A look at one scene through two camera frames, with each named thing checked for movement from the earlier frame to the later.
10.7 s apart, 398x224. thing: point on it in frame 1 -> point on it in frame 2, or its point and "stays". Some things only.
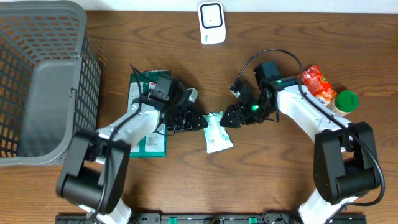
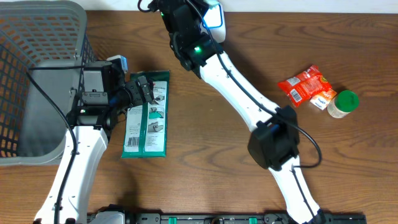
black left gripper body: [179, 117] -> [133, 96]
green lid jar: [344, 102] stays
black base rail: [212, 219] stays
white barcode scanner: [212, 22] stays
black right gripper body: [257, 109] -> [179, 43]
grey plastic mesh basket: [50, 79] stays
